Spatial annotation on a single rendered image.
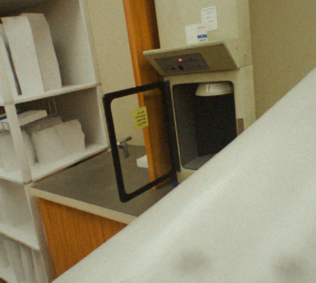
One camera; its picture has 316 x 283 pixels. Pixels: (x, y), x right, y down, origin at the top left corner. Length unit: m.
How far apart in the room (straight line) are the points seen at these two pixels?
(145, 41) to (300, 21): 0.65
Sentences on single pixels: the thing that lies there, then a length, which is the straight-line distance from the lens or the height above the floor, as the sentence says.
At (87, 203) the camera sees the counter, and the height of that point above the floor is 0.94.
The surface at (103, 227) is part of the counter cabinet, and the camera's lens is 1.37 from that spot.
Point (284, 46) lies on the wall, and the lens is 1.49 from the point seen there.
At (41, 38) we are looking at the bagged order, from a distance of 2.16.
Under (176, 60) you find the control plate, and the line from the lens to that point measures 1.11.
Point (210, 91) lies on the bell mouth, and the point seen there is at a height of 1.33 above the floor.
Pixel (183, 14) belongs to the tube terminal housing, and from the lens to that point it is 1.18.
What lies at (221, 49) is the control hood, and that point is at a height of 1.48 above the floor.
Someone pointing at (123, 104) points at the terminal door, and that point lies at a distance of 1.08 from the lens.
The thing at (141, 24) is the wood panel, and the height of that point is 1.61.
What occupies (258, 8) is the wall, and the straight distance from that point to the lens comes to 1.52.
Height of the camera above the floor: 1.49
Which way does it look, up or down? 12 degrees down
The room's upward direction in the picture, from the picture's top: 8 degrees counter-clockwise
